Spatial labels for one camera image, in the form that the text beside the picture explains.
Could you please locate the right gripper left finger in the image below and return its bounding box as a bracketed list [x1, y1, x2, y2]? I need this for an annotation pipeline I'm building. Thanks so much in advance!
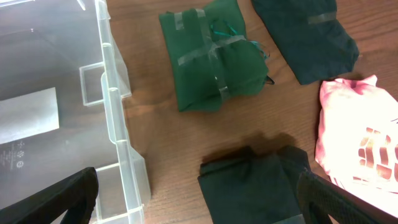
[1, 167, 99, 223]

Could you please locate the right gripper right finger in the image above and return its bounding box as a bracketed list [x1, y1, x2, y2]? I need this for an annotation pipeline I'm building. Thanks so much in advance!
[297, 171, 397, 224]

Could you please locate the green garment with tape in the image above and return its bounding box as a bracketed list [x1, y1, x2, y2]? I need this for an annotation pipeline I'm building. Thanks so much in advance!
[159, 0, 274, 112]

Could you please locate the pink white printed garment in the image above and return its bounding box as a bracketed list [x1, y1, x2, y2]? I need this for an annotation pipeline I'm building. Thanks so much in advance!
[315, 75, 397, 216]

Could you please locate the dark green-black folded garment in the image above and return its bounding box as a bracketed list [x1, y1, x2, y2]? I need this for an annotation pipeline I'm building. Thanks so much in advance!
[198, 146, 310, 224]

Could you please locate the white label in bin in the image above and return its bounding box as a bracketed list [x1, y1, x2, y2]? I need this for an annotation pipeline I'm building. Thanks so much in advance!
[1, 87, 59, 144]

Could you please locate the clear plastic storage bin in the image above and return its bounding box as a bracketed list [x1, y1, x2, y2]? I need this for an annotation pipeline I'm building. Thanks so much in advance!
[1, 0, 150, 223]

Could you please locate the dark navy folded garment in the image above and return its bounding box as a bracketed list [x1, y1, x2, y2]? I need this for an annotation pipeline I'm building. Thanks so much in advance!
[252, 0, 359, 85]

